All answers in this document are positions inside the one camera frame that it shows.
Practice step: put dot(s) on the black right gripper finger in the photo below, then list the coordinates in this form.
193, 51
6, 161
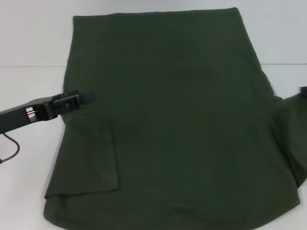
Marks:
304, 92

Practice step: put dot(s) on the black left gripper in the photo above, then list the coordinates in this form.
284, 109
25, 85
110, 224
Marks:
28, 112

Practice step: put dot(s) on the dark green shirt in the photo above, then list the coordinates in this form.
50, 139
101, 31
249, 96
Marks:
168, 119

